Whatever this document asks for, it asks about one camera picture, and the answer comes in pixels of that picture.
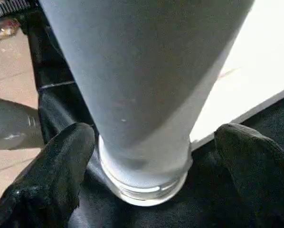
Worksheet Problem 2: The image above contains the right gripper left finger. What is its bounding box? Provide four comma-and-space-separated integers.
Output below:
0, 122, 96, 228

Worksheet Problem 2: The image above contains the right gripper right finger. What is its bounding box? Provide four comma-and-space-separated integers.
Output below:
214, 123, 284, 228

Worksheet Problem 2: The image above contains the white plastic table top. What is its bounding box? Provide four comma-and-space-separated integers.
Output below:
189, 0, 284, 151

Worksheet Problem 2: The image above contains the white plastic table leg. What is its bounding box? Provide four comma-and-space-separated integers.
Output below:
39, 0, 255, 207

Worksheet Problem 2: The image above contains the black work mat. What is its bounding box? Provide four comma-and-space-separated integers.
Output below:
19, 9, 284, 228

